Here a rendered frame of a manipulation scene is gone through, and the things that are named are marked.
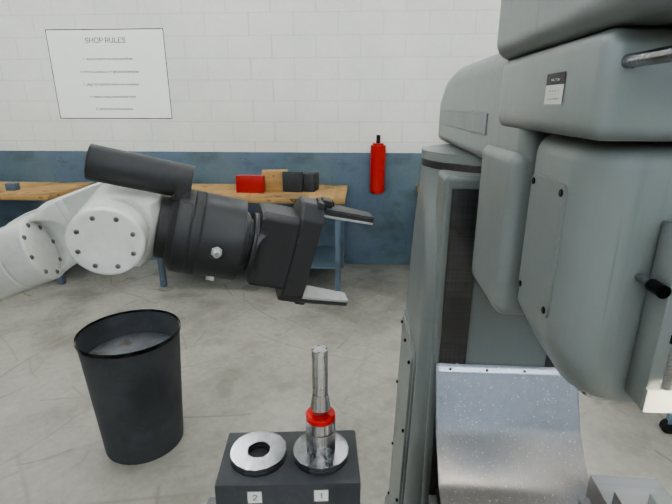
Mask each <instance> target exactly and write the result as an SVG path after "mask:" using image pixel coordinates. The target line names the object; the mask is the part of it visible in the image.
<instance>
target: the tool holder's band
mask: <svg viewBox="0 0 672 504"><path fill-rule="evenodd" d="M334 420H335V410H334V408H333V407H330V409H329V410H328V413H327V414H326V415H324V416H316V415H315V414H314V413H313V411H312V410H311V408H310V407H309V408H308V409H307V410H306V421H307V422H308V423H309V424H310V425H312V426H315V427H326V426H328V425H330V424H332V423H333V422H334Z"/></svg>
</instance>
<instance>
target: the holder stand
mask: <svg viewBox="0 0 672 504"><path fill-rule="evenodd" d="M214 488H215V498H216V504H360V492H361V481H360V472H359V462H358V453H357V444H356V434H355V431H354V430H335V451H334V453H333V454H332V455H330V456H328V457H325V458H316V457H313V456H311V455H310V454H309V453H308V452H307V450H306V431H289V432H270V431H256V432H243V433H229V436H228V439H227V443H226V446H225V450H224V454H223V457H222V461H221V464H220V468H219V472H218V475H217V479H216V482H215V486H214Z"/></svg>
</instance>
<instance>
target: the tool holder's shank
mask: <svg viewBox="0 0 672 504"><path fill-rule="evenodd" d="M330 407H331V406H330V400H329V395H328V349H327V347H326V346H324V345H316V346H314V347H312V398H311V405H310V408H311V410H312V411H313V413H314V414H315V415H316V416H324V415H326V414H327V413H328V410H329V409H330Z"/></svg>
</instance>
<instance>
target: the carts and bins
mask: <svg viewBox="0 0 672 504"><path fill-rule="evenodd" d="M178 321H179V322H178ZM179 323H180V320H179V318H178V317H177V316H176V315H175V314H173V313H170V312H168V311H163V310H155V309H140V310H131V311H125V312H120V313H116V314H112V315H109V316H106V317H103V318H100V319H98V320H96V321H94V322H92V323H90V324H88V325H86V326H85V327H83V328H82V329H81V330H80V331H79V332H78V333H77V334H76V336H75V338H74V347H75V349H76V351H77V352H78V355H79V359H80V363H81V366H82V370H83V373H84V377H85V380H86V384H87V387H88V391H89V394H90V398H91V402H92V405H93V409H94V412H95V416H96V419H97V423H98V426H99V430H100V433H101V437H102V440H103V444H104V448H105V451H106V454H107V456H108V457H109V458H110V459H111V460H112V461H113V462H116V463H119V464H124V465H138V464H143V463H148V462H151V461H154V460H156V459H158V458H160V457H162V456H164V455H166V454H167V453H169V452H170V451H171V450H173V449H174V448H175V447H176V446H177V445H178V443H179V442H180V440H181V439H182V436H183V430H184V428H183V403H182V378H181V353H180V328H181V323H180V327H179ZM75 341H76V346H75ZM659 426H660V428H661V429H662V431H663V432H664V433H667V434H672V413H667V416H666V418H665V419H663V420H661V421H660V423H659Z"/></svg>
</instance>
